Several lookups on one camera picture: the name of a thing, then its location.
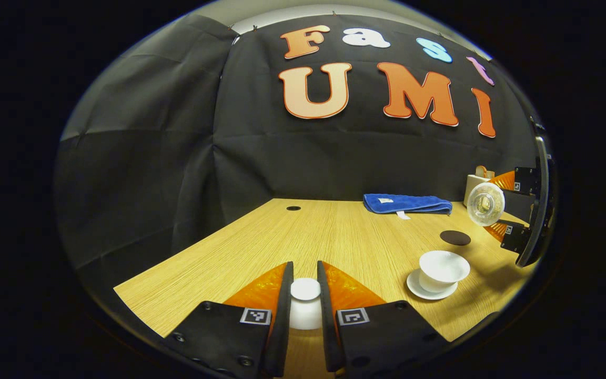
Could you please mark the black backdrop cloth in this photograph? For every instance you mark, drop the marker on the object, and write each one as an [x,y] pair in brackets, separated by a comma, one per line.
[177,131]

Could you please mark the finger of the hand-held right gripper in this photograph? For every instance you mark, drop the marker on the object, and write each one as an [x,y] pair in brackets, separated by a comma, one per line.
[517,238]
[525,181]

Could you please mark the white teacup lid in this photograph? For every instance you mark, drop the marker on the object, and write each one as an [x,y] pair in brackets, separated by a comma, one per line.
[305,305]

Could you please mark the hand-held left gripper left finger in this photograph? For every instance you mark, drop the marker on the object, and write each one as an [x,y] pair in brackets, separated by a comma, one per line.
[283,316]

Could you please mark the blue towel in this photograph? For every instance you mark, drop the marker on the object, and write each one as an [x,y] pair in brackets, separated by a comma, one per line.
[408,204]

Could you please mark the white porcelain teacup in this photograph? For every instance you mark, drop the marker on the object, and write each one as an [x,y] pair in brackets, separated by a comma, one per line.
[442,271]

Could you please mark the cream toaster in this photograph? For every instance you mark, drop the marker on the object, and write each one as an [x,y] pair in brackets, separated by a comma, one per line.
[472,187]

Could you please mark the white saucer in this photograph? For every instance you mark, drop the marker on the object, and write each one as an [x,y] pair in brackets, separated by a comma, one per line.
[417,291]

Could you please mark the dark brown round coaster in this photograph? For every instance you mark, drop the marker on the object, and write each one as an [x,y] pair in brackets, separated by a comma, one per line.
[455,237]

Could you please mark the clear plastic water bottle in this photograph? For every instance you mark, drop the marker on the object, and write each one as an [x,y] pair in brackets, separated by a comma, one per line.
[485,203]

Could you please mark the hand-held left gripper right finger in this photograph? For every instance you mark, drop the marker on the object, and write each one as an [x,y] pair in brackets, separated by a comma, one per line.
[326,326]

